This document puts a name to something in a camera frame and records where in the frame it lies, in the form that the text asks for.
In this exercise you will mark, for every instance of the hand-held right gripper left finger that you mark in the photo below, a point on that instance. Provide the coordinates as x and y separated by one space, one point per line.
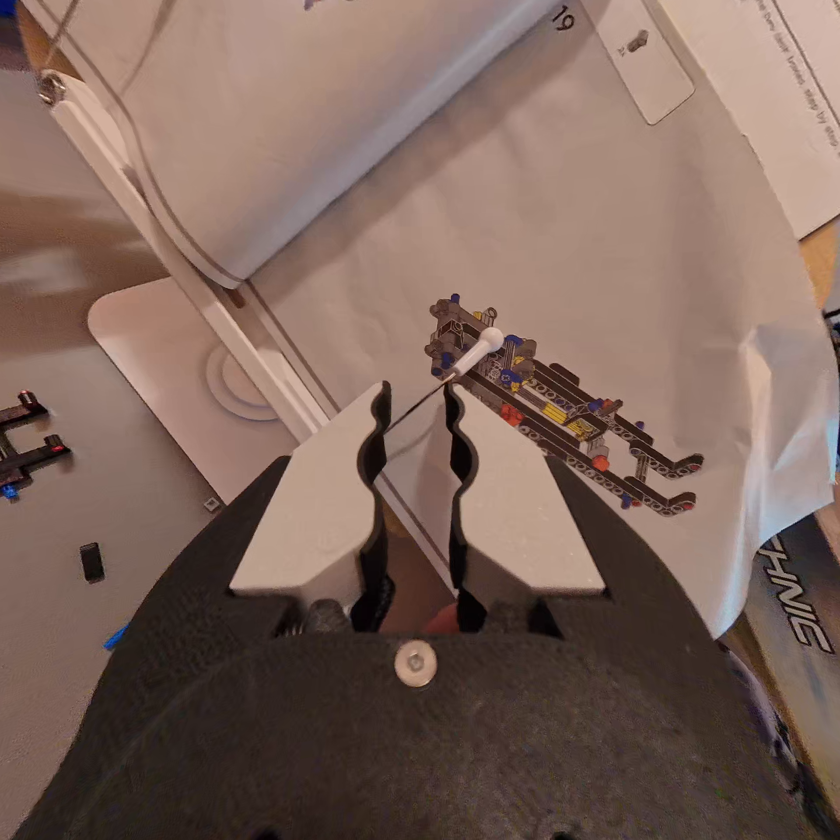
308 525

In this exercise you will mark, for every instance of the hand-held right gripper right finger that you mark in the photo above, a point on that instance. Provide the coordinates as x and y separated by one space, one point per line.
531 525

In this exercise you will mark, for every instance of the black lego chassis assembly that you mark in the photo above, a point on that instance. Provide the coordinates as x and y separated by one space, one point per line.
29 463

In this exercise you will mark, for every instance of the small black lego piece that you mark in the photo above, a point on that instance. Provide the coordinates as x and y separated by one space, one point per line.
92 563

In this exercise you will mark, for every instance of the blue lego pin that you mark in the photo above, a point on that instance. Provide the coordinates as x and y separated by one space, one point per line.
115 638

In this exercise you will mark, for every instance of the lego instruction booklet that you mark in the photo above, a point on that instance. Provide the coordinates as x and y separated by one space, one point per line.
590 229

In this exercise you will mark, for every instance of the white book stand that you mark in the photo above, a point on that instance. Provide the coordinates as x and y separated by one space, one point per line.
157 328

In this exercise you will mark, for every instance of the dark printed cardboard box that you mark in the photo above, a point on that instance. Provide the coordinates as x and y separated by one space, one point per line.
800 689

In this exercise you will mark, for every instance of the white printed paper sheet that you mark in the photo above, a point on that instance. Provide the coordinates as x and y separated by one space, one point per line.
754 98

